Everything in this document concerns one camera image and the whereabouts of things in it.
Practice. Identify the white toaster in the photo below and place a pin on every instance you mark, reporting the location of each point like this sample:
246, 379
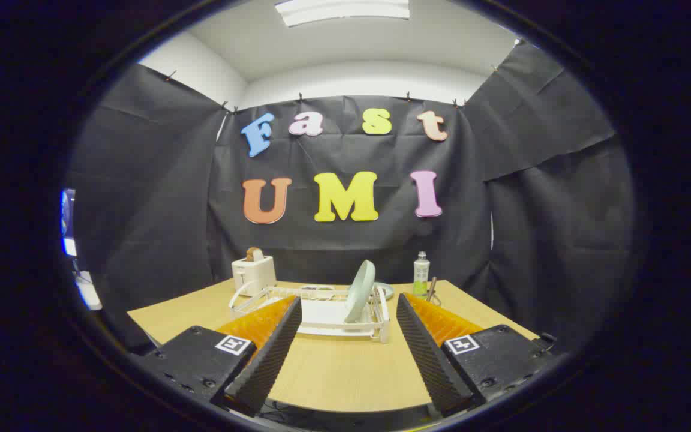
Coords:
254, 276

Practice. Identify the pale green plate with sausages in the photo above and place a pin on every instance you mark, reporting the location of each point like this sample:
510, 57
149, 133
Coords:
386, 290

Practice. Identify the ceiling light panel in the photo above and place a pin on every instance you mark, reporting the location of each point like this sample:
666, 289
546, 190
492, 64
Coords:
342, 11

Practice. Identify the white sheet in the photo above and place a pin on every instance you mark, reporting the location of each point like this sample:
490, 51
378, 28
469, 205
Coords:
89, 293

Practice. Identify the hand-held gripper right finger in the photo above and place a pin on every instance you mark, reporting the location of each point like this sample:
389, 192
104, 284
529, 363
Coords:
432, 360

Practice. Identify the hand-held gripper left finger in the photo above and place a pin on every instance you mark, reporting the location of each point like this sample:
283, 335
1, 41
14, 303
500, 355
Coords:
267, 360

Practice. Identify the green label drink bottle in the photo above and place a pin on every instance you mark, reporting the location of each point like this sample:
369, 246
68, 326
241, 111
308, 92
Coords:
421, 273

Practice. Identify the black backdrop cloth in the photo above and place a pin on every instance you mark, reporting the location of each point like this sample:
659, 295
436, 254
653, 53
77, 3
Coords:
501, 240

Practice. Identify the bread slice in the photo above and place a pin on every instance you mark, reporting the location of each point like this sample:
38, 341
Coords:
254, 254

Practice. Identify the white divided condiment dish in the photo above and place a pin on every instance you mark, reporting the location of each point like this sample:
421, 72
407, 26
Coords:
315, 288

